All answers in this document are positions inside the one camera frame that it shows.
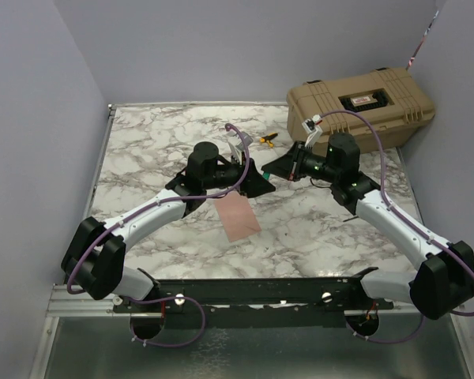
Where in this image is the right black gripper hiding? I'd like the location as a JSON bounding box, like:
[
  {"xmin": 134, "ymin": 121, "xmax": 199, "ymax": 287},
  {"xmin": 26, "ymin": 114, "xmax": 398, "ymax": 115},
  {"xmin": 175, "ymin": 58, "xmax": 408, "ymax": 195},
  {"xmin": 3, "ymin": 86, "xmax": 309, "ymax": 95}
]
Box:
[{"xmin": 264, "ymin": 141, "xmax": 340, "ymax": 183}]

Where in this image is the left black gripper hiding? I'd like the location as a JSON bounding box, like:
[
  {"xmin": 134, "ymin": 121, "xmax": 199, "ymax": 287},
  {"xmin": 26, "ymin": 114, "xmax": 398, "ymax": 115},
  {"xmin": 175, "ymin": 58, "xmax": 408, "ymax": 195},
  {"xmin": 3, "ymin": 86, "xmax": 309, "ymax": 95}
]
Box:
[{"xmin": 204, "ymin": 151, "xmax": 276, "ymax": 198}]

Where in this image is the pink envelope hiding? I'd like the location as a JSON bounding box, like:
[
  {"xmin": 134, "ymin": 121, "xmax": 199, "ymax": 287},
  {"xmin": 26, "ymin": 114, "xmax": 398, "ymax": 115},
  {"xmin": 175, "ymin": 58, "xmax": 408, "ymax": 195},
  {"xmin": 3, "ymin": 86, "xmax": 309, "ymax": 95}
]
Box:
[{"xmin": 214, "ymin": 192, "xmax": 261, "ymax": 242}]

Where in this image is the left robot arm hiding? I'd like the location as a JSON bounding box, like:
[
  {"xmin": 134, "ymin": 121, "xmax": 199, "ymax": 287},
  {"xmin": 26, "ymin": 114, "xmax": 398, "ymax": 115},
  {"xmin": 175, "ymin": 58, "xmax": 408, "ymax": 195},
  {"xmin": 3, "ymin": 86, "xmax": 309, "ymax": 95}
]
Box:
[{"xmin": 61, "ymin": 142, "xmax": 275, "ymax": 312}]

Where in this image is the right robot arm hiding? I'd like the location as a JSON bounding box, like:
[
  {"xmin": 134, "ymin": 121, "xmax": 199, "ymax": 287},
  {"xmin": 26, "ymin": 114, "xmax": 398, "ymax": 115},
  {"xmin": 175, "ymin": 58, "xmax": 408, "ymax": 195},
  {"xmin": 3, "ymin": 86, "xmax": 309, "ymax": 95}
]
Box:
[{"xmin": 262, "ymin": 133, "xmax": 474, "ymax": 320}]

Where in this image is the tan plastic case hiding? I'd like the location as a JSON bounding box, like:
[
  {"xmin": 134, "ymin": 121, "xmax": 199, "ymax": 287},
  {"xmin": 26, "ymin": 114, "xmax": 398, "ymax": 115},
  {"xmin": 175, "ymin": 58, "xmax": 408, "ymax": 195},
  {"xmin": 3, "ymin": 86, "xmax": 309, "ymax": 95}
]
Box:
[{"xmin": 287, "ymin": 68, "xmax": 435, "ymax": 156}]

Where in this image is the yellow handled screwdriver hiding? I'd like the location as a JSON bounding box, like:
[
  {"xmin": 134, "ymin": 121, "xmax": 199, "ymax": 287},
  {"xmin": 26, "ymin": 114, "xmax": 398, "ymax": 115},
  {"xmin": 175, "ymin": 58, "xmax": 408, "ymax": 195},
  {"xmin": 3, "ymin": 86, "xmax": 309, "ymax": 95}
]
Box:
[{"xmin": 259, "ymin": 133, "xmax": 278, "ymax": 148}]

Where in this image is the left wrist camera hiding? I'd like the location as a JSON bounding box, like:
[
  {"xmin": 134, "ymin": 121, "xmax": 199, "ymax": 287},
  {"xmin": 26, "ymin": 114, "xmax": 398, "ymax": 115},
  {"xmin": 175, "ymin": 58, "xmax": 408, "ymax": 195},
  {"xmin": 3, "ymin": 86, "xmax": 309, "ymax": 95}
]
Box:
[{"xmin": 228, "ymin": 133, "xmax": 253, "ymax": 160}]

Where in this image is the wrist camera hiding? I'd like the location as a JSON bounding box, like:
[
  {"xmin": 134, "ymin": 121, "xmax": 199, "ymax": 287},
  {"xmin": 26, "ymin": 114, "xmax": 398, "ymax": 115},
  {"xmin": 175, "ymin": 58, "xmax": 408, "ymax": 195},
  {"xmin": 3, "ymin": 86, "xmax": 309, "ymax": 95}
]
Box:
[
  {"xmin": 302, "ymin": 114, "xmax": 323, "ymax": 148},
  {"xmin": 228, "ymin": 133, "xmax": 253, "ymax": 160}
]

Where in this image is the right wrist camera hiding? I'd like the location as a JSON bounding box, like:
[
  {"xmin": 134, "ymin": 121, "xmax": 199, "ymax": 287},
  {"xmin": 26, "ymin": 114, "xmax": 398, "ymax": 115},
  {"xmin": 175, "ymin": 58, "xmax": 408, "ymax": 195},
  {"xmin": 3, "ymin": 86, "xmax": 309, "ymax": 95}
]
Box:
[{"xmin": 302, "ymin": 114, "xmax": 323, "ymax": 148}]

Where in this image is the black mounting rail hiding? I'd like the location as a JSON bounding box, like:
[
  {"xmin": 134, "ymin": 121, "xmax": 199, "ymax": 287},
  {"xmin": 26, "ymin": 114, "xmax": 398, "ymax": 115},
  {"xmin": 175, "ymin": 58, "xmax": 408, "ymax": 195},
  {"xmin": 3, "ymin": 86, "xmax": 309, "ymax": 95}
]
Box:
[{"xmin": 113, "ymin": 274, "xmax": 400, "ymax": 328}]

